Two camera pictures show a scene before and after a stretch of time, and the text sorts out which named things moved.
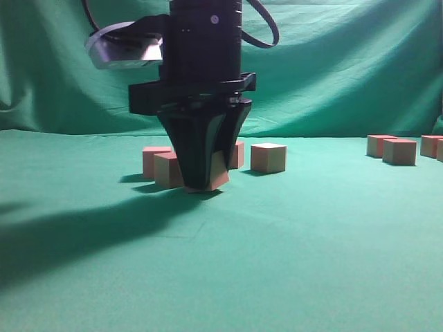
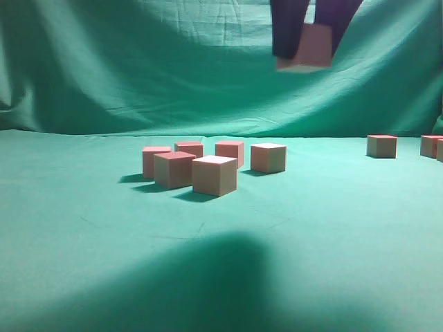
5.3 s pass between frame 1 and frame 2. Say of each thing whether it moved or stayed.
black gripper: moved
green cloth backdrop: stayed
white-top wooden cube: stayed
